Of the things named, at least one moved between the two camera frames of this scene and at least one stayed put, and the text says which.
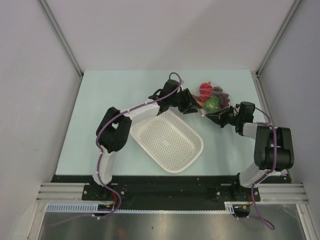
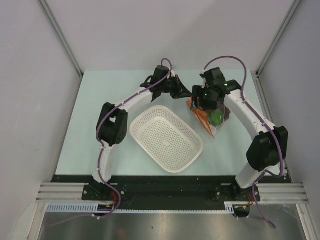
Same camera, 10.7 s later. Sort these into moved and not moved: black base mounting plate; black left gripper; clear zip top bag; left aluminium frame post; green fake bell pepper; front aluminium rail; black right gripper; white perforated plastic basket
Moved: black left gripper; green fake bell pepper; black right gripper; clear zip top bag
Not moved: black base mounting plate; white perforated plastic basket; front aluminium rail; left aluminium frame post
